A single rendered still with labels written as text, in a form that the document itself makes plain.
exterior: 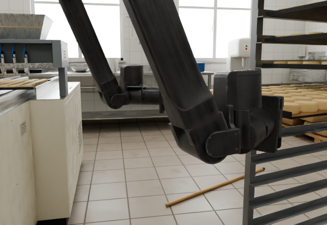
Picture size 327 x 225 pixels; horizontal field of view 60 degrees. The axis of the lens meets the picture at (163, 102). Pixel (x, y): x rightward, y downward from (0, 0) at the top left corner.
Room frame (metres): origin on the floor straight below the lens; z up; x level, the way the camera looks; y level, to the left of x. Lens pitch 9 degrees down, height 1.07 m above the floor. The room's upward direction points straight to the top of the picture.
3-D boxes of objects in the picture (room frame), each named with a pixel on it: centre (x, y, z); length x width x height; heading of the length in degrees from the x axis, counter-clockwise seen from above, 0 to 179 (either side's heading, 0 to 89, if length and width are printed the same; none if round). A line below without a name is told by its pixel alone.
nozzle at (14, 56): (1.64, 0.85, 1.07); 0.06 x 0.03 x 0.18; 12
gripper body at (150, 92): (0.89, 0.03, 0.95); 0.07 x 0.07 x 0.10; 85
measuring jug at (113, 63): (4.21, 0.73, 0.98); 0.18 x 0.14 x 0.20; 50
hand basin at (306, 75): (4.82, -2.49, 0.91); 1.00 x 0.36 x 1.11; 10
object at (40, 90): (2.24, 0.87, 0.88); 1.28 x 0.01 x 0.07; 12
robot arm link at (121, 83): (0.88, 0.12, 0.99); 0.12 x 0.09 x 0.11; 118
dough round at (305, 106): (0.64, -0.32, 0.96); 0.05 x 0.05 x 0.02
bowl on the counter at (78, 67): (4.27, 1.23, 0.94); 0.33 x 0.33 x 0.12
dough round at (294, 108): (0.62, -0.27, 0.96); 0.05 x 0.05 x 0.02
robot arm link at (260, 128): (0.43, -0.13, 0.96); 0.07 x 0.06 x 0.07; 145
